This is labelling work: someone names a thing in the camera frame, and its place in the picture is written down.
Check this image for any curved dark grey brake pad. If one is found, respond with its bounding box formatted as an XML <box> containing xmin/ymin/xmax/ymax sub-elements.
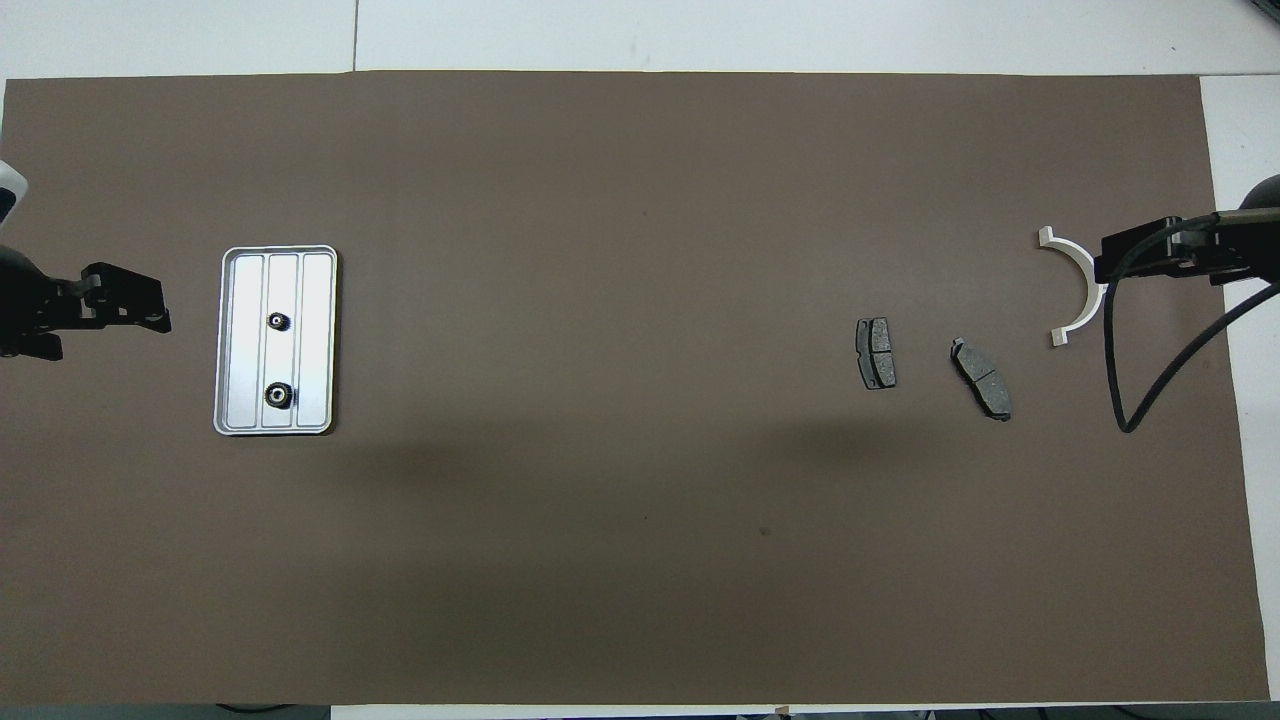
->
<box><xmin>950</xmin><ymin>338</ymin><xmax>1013</xmax><ymax>422</ymax></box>

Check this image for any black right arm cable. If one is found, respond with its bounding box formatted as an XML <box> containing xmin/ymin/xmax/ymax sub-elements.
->
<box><xmin>1103</xmin><ymin>208</ymin><xmax>1280</xmax><ymax>434</ymax></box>

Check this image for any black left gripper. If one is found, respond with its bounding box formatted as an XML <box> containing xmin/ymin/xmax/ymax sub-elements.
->
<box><xmin>0</xmin><ymin>245</ymin><xmax>173</xmax><ymax>362</ymax></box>

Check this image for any brown table mat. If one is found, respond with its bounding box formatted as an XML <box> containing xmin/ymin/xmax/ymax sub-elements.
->
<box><xmin>0</xmin><ymin>70</ymin><xmax>1273</xmax><ymax>707</ymax></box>

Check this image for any rectangular dark grey brake pad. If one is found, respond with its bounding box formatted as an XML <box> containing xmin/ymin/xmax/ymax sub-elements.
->
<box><xmin>855</xmin><ymin>317</ymin><xmax>898</xmax><ymax>391</ymax></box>

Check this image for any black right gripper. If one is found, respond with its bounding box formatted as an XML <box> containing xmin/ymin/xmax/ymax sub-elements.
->
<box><xmin>1093</xmin><ymin>175</ymin><xmax>1280</xmax><ymax>290</ymax></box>

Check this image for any silver metal tray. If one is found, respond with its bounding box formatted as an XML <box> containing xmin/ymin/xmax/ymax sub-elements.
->
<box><xmin>213</xmin><ymin>244</ymin><xmax>339</xmax><ymax>437</ymax></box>

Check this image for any white curved plastic bracket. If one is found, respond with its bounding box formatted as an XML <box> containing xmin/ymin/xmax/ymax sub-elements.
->
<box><xmin>1037</xmin><ymin>226</ymin><xmax>1113</xmax><ymax>348</ymax></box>

